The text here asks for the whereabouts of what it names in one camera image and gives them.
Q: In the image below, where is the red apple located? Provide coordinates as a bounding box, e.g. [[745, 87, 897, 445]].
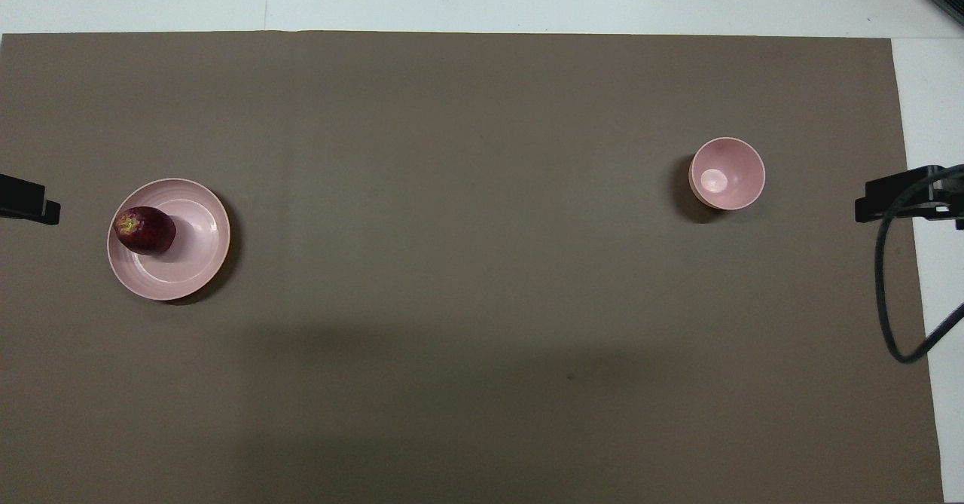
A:
[[114, 206, 177, 255]]

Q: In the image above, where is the pink bowl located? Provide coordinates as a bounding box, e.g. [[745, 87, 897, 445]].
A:
[[689, 137, 766, 211]]

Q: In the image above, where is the pink plate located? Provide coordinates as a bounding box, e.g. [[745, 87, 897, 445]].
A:
[[107, 179, 231, 301]]

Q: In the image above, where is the brown table mat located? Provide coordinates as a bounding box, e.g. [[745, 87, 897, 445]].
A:
[[0, 31, 946, 504]]

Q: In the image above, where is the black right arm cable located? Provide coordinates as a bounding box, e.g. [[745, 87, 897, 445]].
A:
[[874, 163, 964, 364]]

